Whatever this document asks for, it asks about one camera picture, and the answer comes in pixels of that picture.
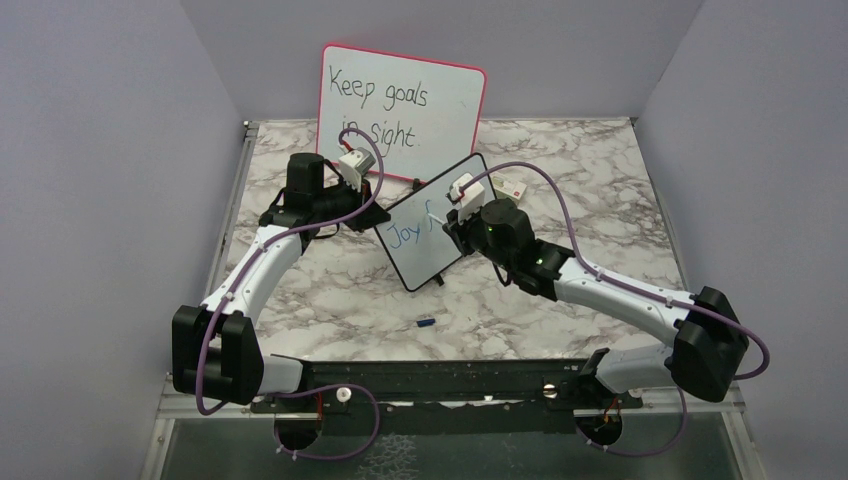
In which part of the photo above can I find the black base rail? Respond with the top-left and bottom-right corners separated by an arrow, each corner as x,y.
250,359 -> 643,437

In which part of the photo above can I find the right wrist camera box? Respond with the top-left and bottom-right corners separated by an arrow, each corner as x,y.
446,173 -> 486,224

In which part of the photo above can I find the whiteboard marker pen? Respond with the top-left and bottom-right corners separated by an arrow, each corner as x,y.
427,212 -> 445,225

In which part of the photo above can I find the white eraser box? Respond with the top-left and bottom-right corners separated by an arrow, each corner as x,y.
491,174 -> 527,205

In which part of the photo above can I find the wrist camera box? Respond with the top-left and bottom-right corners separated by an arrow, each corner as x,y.
337,148 -> 376,193
446,173 -> 486,224

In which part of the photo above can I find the black framed small whiteboard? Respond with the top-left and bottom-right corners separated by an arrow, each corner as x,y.
375,153 -> 488,292

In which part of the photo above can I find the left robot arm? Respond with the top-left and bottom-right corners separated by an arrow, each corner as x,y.
171,148 -> 390,415

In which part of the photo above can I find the pink framed whiteboard with writing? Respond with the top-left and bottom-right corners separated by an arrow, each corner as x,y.
316,44 -> 487,181

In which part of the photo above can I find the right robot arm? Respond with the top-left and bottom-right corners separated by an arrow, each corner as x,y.
443,200 -> 749,407

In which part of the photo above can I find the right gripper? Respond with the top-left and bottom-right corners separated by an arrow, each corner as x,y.
444,200 -> 515,273

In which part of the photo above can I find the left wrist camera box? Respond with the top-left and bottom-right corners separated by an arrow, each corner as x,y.
337,148 -> 376,193

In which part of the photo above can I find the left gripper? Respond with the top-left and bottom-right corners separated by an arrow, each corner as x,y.
314,174 -> 390,233

